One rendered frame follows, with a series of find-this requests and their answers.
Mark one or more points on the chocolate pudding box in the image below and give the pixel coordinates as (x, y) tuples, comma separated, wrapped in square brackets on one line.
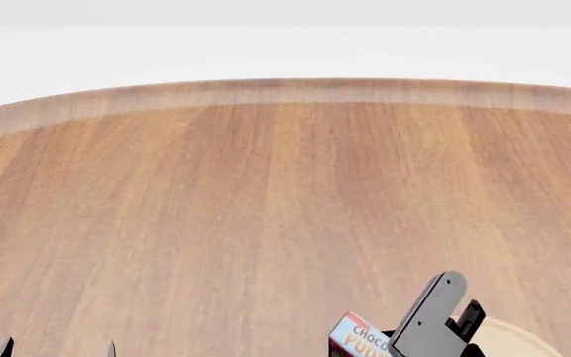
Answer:
[(360, 334)]

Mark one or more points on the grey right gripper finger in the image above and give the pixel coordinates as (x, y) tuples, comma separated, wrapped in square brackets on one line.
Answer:
[(431, 310)]

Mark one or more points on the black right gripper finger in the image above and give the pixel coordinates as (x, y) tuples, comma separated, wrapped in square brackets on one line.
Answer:
[(471, 316)]

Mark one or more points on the beige round plate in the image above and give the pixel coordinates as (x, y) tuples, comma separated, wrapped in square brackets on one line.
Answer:
[(511, 342)]

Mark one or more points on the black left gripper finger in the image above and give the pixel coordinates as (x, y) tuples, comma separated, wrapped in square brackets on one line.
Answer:
[(5, 349), (111, 350)]

